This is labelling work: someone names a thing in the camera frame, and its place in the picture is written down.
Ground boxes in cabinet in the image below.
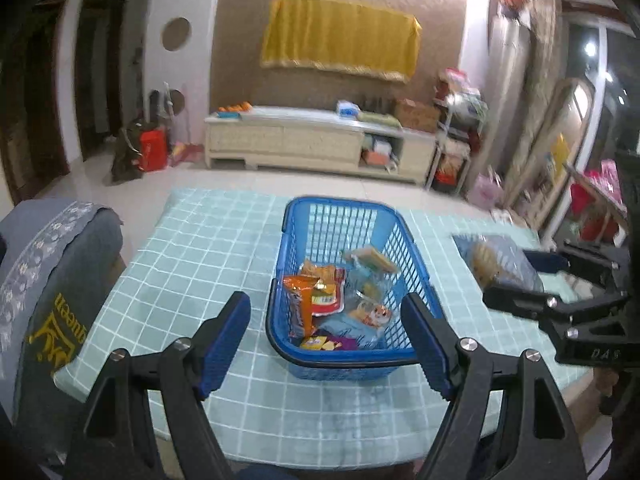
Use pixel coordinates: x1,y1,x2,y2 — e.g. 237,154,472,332
361,135,401,167

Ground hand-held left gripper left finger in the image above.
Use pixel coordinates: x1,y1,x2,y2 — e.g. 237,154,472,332
62,291,252,480

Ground dark wooden door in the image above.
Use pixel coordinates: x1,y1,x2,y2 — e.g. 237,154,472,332
75,0,126,161

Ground broom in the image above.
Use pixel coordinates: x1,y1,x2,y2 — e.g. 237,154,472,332
162,82,188,161

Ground green checked tablecloth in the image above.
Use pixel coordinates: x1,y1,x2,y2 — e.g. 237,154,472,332
54,187,601,463

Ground green folded cushion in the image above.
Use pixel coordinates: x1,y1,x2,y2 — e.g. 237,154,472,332
357,111,401,128

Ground black bag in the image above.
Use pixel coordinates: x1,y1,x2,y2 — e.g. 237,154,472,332
110,122,146,183

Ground cream wooden cabinet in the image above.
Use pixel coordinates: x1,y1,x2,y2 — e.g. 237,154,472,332
204,105,441,186

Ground wooden clothes rack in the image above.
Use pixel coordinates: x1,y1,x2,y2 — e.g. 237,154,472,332
562,162,631,231

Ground standing air conditioner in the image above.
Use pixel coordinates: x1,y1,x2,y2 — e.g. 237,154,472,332
475,10,531,181

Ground glass sliding door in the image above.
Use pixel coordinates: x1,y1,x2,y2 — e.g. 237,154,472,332
565,15,640,171

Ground blue plastic basket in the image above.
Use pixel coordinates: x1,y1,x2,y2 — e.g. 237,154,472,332
265,196,446,381

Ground pink clothing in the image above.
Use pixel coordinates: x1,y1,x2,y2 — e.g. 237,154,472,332
585,160,626,201

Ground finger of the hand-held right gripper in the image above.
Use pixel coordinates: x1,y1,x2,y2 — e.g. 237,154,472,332
522,241,631,288
482,282,628,341

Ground arched leaning mirror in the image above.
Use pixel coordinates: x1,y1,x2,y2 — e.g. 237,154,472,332
505,77,596,226

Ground blue striped bread packet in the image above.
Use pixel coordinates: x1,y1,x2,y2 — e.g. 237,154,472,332
452,232,546,296

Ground chair with grey cover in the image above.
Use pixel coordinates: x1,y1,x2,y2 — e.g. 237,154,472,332
0,199,125,466

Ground orange snack packet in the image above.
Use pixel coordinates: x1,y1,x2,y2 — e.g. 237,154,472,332
350,305,396,333

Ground pink bag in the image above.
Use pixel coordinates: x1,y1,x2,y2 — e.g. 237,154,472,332
470,172,503,208

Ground yellow cloth cover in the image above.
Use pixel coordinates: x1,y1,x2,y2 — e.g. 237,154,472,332
260,0,422,83

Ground orange candy stick packet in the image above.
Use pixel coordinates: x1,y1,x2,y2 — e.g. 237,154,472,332
282,274,321,338

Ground dark red hanging clothes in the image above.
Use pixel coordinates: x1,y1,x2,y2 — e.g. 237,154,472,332
570,182,618,241

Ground patterned curtain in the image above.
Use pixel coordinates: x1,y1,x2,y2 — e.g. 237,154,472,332
505,0,563,201

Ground yellow and red snack packet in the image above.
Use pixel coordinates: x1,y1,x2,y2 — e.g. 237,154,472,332
300,260,347,316

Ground red bag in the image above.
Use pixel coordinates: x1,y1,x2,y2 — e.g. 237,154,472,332
137,129,168,172

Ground purple snack packet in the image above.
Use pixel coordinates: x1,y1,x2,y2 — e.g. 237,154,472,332
300,335,358,353

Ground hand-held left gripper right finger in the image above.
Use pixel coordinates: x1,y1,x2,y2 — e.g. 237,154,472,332
400,292,588,480

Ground brown cardboard box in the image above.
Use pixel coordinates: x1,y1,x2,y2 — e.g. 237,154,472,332
395,99,441,133

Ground white shelf rack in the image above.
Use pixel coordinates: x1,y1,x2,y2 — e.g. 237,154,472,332
425,87,488,193

